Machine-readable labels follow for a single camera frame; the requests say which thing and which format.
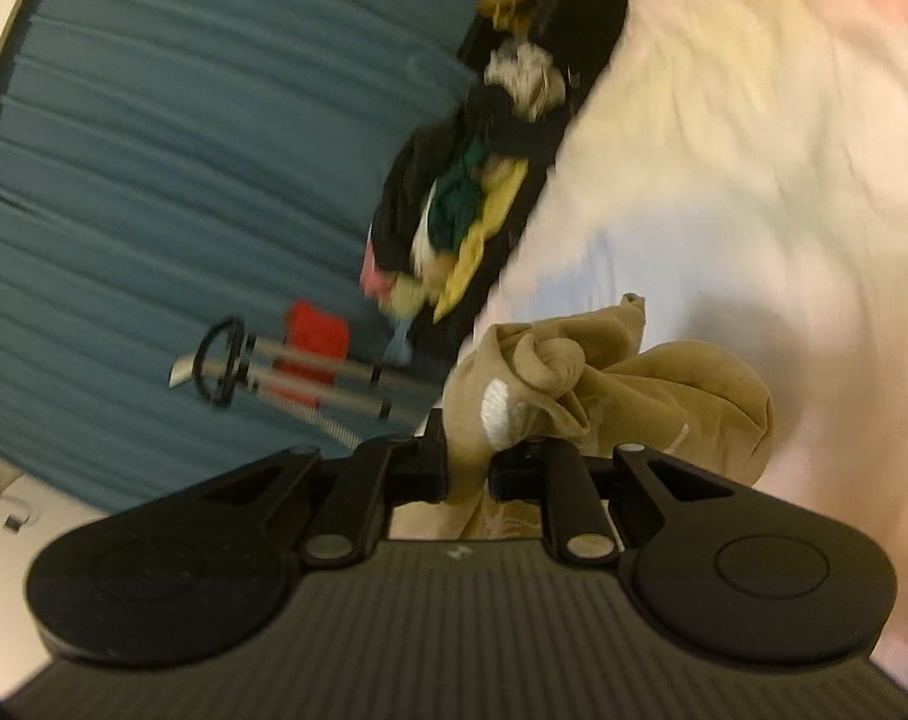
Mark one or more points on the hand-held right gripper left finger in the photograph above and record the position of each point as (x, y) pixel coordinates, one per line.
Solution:
(424, 474)

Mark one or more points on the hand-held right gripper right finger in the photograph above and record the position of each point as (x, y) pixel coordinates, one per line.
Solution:
(566, 487)

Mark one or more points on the tan garment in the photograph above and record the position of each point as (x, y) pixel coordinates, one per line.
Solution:
(649, 397)

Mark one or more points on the pile of mixed clothes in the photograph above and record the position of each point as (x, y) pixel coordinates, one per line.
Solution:
(469, 195)

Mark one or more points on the grey metal folding stand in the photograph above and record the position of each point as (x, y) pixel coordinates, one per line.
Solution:
(296, 375)

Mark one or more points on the red stool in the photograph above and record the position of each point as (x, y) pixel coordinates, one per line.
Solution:
(315, 341)

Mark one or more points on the white bed cover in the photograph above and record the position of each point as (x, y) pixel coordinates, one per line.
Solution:
(761, 202)

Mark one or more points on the black laundry bag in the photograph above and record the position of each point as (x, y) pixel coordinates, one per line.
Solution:
(574, 7)

